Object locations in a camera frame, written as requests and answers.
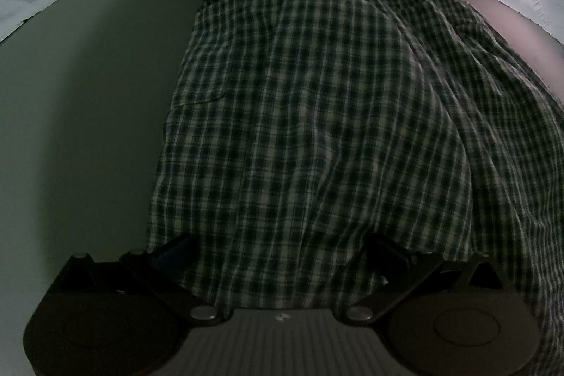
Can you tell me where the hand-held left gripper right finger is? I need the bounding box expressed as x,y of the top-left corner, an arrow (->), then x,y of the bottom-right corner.
334,232 -> 505,322

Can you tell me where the green plaid shirt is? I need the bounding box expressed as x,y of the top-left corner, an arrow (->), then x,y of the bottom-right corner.
145,0 -> 564,376

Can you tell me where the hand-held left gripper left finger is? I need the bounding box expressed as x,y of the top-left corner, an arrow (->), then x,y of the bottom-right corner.
56,233 -> 222,324

